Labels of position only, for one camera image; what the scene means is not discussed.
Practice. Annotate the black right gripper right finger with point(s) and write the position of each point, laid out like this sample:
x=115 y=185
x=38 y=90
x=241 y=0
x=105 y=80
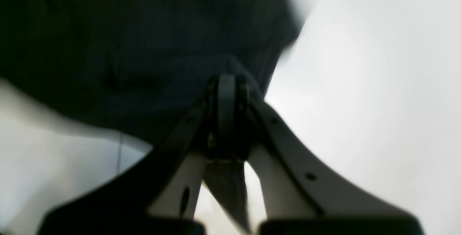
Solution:
x=302 y=195

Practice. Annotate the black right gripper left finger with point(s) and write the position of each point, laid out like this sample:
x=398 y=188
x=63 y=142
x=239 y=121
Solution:
x=158 y=195

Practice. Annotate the black t-shirt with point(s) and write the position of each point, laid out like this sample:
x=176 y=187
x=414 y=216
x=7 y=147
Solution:
x=136 y=65

